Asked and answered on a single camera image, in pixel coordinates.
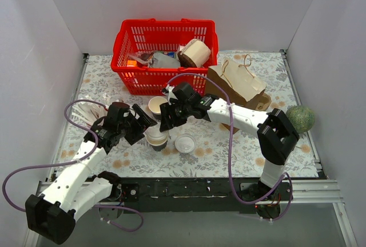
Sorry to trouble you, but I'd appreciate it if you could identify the black paper coffee cup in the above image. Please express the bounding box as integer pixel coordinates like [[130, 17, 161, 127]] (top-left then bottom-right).
[[148, 140, 168, 152]]

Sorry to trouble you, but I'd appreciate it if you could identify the white plastic cup lid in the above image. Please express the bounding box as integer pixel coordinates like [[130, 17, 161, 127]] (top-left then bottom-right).
[[174, 134, 196, 154]]

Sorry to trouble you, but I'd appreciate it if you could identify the brown paper bag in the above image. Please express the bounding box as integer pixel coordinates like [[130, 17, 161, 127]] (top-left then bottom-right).
[[205, 57, 268, 137]]

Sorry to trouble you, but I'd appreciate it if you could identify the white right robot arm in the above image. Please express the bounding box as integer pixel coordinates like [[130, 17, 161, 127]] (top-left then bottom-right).
[[160, 82, 300, 200]]

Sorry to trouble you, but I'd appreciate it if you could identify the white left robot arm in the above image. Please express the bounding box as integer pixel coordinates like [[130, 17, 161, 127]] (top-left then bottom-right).
[[25, 102, 157, 244]]

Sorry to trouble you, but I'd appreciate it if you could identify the pink cup of straws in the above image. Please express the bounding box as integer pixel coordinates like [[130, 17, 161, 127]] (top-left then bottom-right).
[[71, 93, 119, 128]]

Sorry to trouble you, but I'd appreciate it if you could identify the grey crumpled pouch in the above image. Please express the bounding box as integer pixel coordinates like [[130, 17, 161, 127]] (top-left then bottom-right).
[[151, 52, 181, 69]]

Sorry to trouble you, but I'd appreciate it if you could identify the orange snack box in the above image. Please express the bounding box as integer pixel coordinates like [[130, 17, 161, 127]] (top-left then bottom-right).
[[126, 59, 138, 67]]

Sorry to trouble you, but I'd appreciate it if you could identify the clear plastic snack packet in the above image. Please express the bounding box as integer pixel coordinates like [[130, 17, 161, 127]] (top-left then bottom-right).
[[128, 53, 154, 67]]

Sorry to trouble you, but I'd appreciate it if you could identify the brown cardboard cup carrier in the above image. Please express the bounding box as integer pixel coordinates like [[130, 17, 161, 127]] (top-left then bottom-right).
[[254, 92, 272, 111]]

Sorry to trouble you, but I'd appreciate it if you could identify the red plastic shopping basket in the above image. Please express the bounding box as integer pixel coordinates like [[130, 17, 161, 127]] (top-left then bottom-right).
[[111, 19, 218, 95]]

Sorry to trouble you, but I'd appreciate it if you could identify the green melon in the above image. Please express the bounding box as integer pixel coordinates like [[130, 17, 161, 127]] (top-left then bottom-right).
[[286, 105, 315, 134]]

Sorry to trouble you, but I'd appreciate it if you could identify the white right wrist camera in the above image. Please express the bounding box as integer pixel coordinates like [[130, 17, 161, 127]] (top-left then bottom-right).
[[162, 85, 179, 105]]

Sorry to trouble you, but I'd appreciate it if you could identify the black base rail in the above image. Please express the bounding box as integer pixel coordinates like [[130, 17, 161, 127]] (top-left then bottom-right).
[[37, 176, 341, 213]]

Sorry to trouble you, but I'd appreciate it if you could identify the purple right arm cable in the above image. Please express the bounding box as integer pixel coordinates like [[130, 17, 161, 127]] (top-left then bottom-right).
[[162, 73, 294, 221]]

